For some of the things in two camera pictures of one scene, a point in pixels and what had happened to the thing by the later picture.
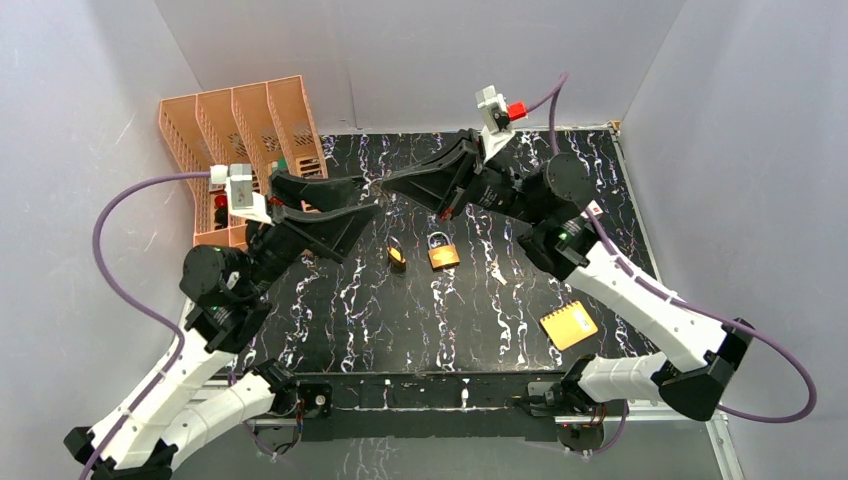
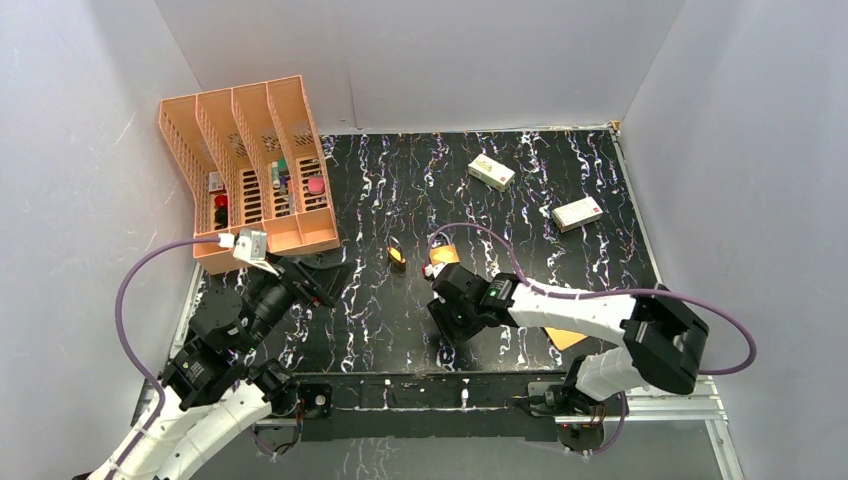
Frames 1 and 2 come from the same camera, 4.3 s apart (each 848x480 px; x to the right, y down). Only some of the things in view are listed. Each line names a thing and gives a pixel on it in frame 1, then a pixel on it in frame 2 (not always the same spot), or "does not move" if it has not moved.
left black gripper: x=279 y=216 to x=304 y=279
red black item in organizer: x=221 y=215 does not move
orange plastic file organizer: x=268 y=124 does not move
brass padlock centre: x=442 y=255 does not move
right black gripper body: x=500 y=189 to x=456 y=321
